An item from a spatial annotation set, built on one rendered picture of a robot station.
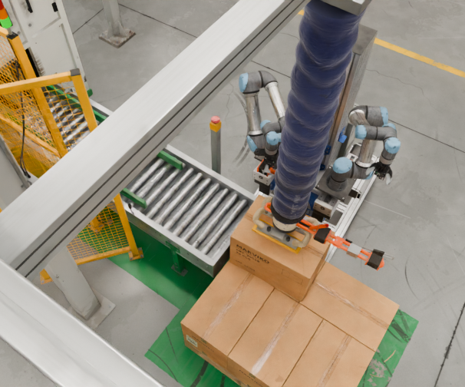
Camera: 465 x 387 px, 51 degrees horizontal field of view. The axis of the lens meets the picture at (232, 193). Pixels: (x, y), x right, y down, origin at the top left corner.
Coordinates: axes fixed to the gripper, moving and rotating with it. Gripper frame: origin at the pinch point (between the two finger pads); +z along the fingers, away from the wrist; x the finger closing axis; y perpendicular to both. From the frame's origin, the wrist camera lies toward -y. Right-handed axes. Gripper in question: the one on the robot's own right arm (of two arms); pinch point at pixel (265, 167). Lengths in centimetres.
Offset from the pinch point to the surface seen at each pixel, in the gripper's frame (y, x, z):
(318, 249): 55, -24, 24
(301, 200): 38, -31, -32
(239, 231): 3.7, -40.0, 23.8
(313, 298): 66, -40, 64
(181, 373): 4, -123, 118
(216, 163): -57, 27, 66
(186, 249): -32, -57, 59
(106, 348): 55, -175, -203
